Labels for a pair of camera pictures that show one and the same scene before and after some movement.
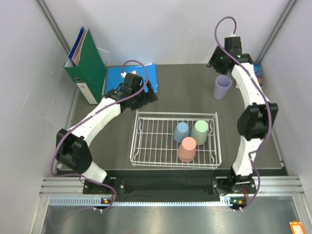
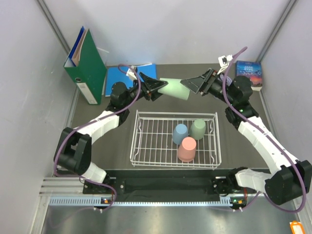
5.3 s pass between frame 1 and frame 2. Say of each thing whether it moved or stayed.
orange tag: stayed
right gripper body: moved
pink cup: stayed
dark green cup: moved
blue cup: stayed
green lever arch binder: stayed
